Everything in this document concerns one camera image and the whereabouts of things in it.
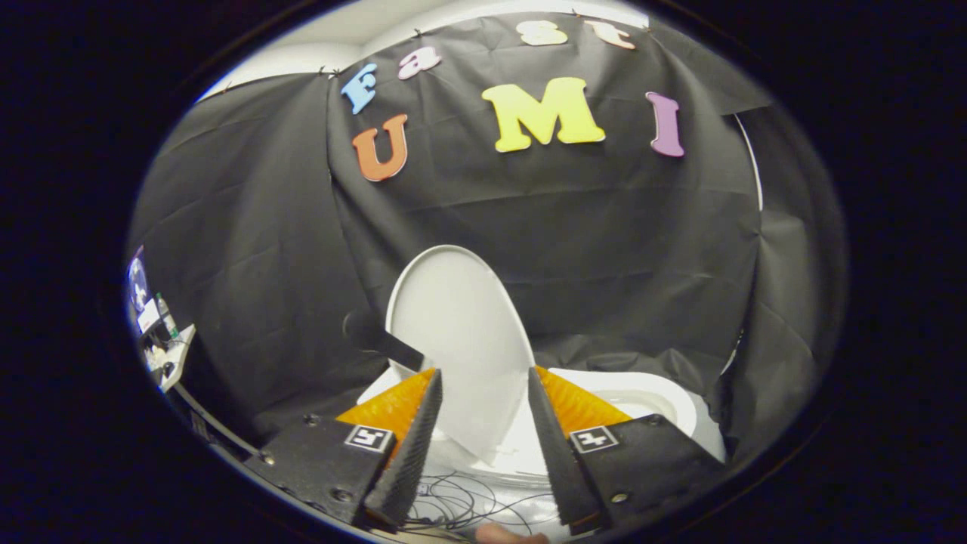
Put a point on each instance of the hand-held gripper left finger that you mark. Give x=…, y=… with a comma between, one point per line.
x=412, y=453

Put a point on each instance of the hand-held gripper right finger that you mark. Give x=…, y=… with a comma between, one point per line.
x=559, y=461

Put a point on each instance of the white toilet lid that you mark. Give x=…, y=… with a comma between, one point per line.
x=461, y=325

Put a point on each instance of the white toilet body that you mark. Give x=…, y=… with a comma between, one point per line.
x=650, y=393

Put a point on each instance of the black backdrop cloth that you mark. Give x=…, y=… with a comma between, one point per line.
x=604, y=227

